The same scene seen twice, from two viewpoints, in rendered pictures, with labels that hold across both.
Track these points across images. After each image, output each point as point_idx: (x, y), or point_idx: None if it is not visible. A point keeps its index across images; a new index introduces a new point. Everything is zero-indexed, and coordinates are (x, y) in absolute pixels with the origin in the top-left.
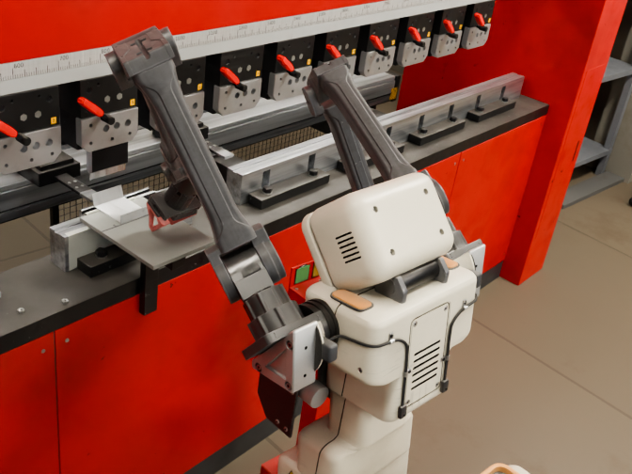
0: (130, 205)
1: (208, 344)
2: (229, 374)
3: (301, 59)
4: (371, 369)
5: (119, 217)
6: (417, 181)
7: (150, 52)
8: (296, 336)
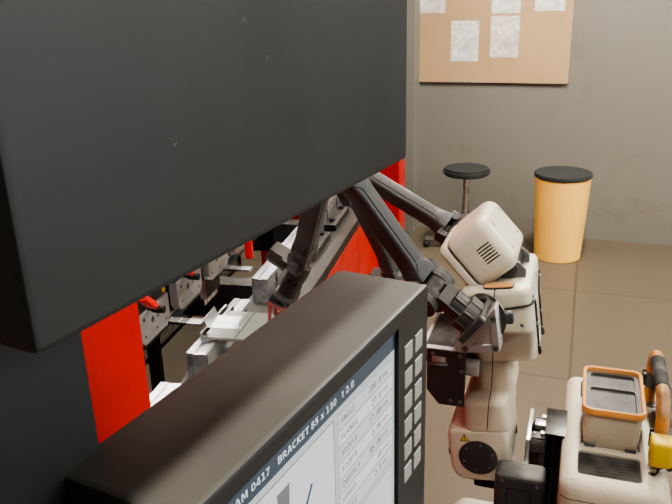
0: (230, 318)
1: None
2: None
3: None
4: (529, 321)
5: (234, 326)
6: (493, 205)
7: None
8: (496, 311)
